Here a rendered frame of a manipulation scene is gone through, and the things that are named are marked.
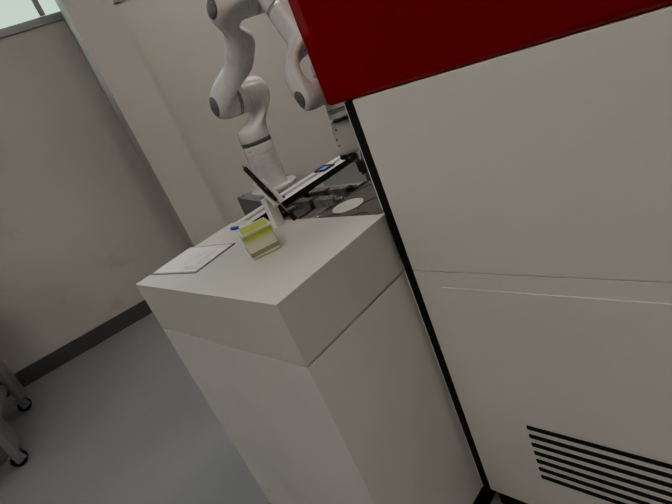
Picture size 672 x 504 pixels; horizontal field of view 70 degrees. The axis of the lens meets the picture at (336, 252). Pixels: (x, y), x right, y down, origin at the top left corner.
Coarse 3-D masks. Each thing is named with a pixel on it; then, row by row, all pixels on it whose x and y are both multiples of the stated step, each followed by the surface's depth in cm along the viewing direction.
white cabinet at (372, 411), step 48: (192, 336) 124; (384, 336) 108; (240, 384) 120; (288, 384) 102; (336, 384) 97; (384, 384) 108; (432, 384) 121; (240, 432) 142; (288, 432) 117; (336, 432) 99; (384, 432) 108; (432, 432) 121; (288, 480) 137; (336, 480) 113; (384, 480) 108; (432, 480) 122; (480, 480) 139
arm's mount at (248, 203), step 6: (288, 174) 209; (294, 174) 205; (300, 174) 200; (306, 174) 196; (288, 186) 187; (240, 198) 198; (246, 198) 193; (252, 198) 189; (258, 198) 185; (240, 204) 202; (246, 204) 195; (252, 204) 189; (258, 204) 183; (246, 210) 199; (252, 210) 193
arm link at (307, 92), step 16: (272, 16) 132; (288, 16) 130; (288, 32) 131; (288, 48) 132; (304, 48) 130; (288, 64) 128; (288, 80) 129; (304, 80) 127; (304, 96) 127; (320, 96) 128
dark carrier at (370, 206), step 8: (368, 184) 157; (352, 192) 156; (360, 192) 153; (368, 192) 149; (344, 200) 151; (368, 200) 142; (376, 200) 140; (360, 208) 138; (368, 208) 136; (376, 208) 133; (320, 216) 146; (328, 216) 143; (336, 216) 140
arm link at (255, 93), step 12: (252, 84) 179; (264, 84) 182; (252, 96) 179; (264, 96) 182; (252, 108) 183; (264, 108) 182; (252, 120) 183; (264, 120) 183; (240, 132) 183; (252, 132) 181; (264, 132) 184; (252, 144) 183
